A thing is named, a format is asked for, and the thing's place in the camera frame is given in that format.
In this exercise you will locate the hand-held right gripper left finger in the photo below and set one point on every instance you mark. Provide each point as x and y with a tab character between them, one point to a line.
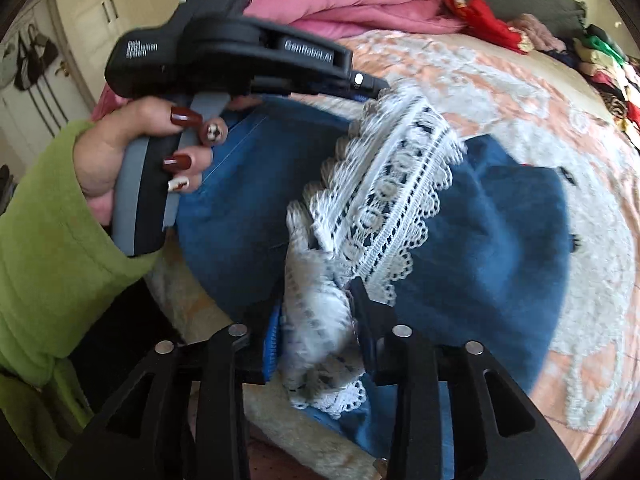
273	350

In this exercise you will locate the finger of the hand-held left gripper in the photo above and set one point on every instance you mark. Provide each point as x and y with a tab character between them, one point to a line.
367	82

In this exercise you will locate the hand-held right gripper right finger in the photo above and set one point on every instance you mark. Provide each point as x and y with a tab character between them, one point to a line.
372	327

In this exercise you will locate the blue denim pants lace trim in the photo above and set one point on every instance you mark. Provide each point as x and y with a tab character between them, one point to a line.
500	220

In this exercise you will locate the person's left forearm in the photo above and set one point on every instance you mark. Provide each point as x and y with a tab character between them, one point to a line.
55	260

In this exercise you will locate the person's left hand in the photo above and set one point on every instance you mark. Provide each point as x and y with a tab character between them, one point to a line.
100	160

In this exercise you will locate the red patterned cloth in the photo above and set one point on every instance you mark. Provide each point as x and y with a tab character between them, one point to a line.
487	20

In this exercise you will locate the pink fuzzy garment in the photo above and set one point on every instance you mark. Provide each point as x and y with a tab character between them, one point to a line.
537	30

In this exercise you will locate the brown handbag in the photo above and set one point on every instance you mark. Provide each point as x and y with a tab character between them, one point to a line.
37	57

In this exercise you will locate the white door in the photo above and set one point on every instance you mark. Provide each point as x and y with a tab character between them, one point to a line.
45	110

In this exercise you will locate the peach floral blanket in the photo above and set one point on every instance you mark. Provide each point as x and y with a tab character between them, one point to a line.
575	135

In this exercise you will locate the pile of folded clothes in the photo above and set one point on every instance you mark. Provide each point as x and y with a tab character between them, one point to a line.
607	75

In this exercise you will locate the person's green top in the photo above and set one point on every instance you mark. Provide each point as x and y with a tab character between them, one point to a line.
35	425

